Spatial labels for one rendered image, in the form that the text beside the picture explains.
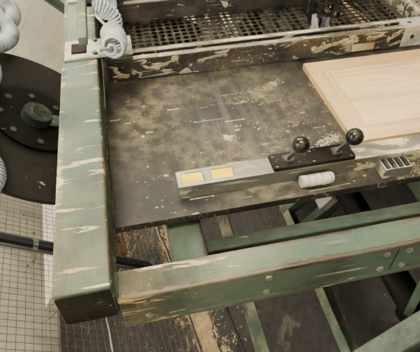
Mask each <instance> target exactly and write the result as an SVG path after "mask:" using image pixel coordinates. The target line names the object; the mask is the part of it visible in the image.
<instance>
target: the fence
mask: <svg viewBox="0 0 420 352"><path fill-rule="evenodd" d="M350 147H351V149H352V151H353V152H354V154H355V155H356V157H355V159H352V160H348V161H340V162H335V163H327V164H322V165H317V166H309V167H305V168H296V169H291V170H284V171H278V172H274V171H273V168H272V167H271V164H270V162H269V160H268V158H265V159H257V160H252V161H244V162H239V163H231V164H225V165H221V166H212V167H208V168H199V169H194V170H185V171H181V172H176V173H175V174H176V182H177V189H178V193H179V199H184V198H192V197H197V196H205V195H209V194H214V193H222V192H227V191H235V190H239V189H247V188H252V187H257V186H264V185H269V184H277V183H282V182H290V181H294V180H299V176H301V175H309V174H313V173H321V172H326V171H328V172H329V171H331V172H333V173H334V174H337V173H345V172H349V171H354V170H362V169H367V168H374V167H375V166H376V163H377V160H378V159H383V158H388V157H392V156H400V155H405V156H406V157H407V159H408V160H409V161H417V160H420V134H419V135H410V136H405V137H400V138H392V139H387V140H378V141H374V142H365V143H361V144H359V145H355V146H354V145H350ZM229 167H232V170H233V173H234V176H231V177H223V178H218V179H213V178H212V175H211V170H215V169H220V168H229ZM197 172H202V174H203V178H204V181H200V182H192V183H187V184H182V182H181V175H184V174H188V173H197Z"/></svg>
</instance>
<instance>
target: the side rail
mask: <svg viewBox="0 0 420 352"><path fill-rule="evenodd" d="M416 268H420V217H413V218H409V219H402V220H397V221H390V222H386V223H379V224H375V225H371V226H364V227H360V228H353V229H349V230H342V231H338V232H333V233H326V234H322V235H315V236H311V237H304V238H299V239H295V240H288V241H284V242H277V243H273V244H266V245H262V246H258V247H251V248H247V249H240V250H235V251H228V252H224V253H220V254H213V255H208V256H202V257H197V258H190V259H186V260H182V261H175V262H171V263H163V264H160V265H152V266H149V267H141V268H137V269H133V270H126V271H122V272H116V273H117V278H118V279H117V280H118V289H119V298H117V302H118V304H119V306H120V309H121V313H122V315H123V319H124V323H125V325H126V327H130V326H134V325H141V324H145V323H151V322H155V321H161V320H165V319H169V318H175V317H179V316H185V315H189V314H196V313H200V312H204V311H210V310H214V309H220V308H223V307H230V306H234V305H240V304H244V303H248V302H254V301H258V300H264V299H268V298H274V297H278V296H282V295H289V294H293V293H299V292H303V291H309V290H313V289H316V288H323V287H327V286H333V285H337V284H344V283H347V282H351V281H357V280H361V279H367V278H371V277H378V276H382V275H386V274H392V273H396V272H402V271H406V270H412V269H416Z"/></svg>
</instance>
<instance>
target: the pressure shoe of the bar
mask: <svg viewBox="0 0 420 352"><path fill-rule="evenodd" d="M374 45H375V42H370V43H359V44H353V45H352V49H351V52H356V51H362V50H372V49H373V48H374Z"/></svg>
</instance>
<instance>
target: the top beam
mask: <svg viewBox="0 0 420 352"><path fill-rule="evenodd" d="M94 12H95V10H94V7H93V6H92V5H91V6H90V7H87V28H88V40H90V39H92V38H100V29H99V20H98V19H97V18H96V17H95V16H94V15H95V14H94ZM71 41H78V39H77V3H67V0H65V7H64V23H63V52H62V67H61V98H60V113H59V142H58V158H57V187H56V203H55V218H54V248H53V264H52V293H51V298H52V300H53V301H54V303H55V305H56V307H57V309H58V310H59V313H60V314H61V316H62V318H63V320H64V321H65V322H66V324H74V323H80V322H84V321H90V320H94V319H98V318H105V317H109V316H115V315H117V314H118V313H119V312H120V306H119V304H118V302H117V299H116V293H115V283H114V273H115V272H117V258H116V248H115V238H114V219H113V210H112V191H111V181H110V162H109V153H108V143H107V124H106V114H105V96H104V86H103V67H102V57H101V58H95V59H84V60H77V61H64V56H65V42H71Z"/></svg>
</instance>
